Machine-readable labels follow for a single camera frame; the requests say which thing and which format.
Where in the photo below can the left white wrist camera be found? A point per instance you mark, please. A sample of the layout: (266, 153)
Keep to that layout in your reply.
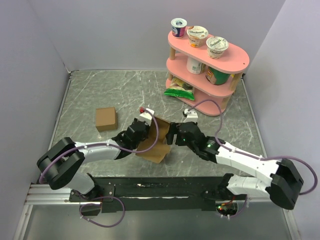
(146, 115)

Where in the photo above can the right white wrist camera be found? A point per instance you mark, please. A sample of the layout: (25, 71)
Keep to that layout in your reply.
(190, 116)

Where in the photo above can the white blue yogurt cup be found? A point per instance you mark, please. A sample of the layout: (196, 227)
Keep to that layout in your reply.
(178, 27)

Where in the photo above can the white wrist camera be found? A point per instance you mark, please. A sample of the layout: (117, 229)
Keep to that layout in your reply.
(190, 116)
(146, 115)

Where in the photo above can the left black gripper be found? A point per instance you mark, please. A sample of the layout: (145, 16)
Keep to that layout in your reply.
(147, 127)

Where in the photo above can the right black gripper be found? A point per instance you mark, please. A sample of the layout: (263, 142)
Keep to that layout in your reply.
(174, 129)

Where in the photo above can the green snack bag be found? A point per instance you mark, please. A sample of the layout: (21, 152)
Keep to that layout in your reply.
(179, 88)

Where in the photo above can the white container middle shelf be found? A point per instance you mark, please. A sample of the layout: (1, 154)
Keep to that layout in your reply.
(194, 66)

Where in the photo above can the pink three-tier shelf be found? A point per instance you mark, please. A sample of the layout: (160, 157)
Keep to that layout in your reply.
(234, 61)

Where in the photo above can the Chobani peach yogurt cup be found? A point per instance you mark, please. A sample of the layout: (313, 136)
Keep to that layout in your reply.
(197, 36)

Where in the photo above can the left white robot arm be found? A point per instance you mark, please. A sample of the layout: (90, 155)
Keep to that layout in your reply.
(59, 166)

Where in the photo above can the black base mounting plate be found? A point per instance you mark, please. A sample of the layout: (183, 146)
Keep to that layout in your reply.
(163, 193)

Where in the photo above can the Chobani white yogurt cup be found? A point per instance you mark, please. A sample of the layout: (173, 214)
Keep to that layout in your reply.
(216, 46)

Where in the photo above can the green can middle shelf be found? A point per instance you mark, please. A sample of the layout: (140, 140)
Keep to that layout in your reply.
(216, 77)

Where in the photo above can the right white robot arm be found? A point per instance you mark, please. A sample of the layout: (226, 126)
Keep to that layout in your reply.
(279, 180)

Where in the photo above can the small folded cardboard box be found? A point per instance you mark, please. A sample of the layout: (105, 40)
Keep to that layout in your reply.
(106, 119)

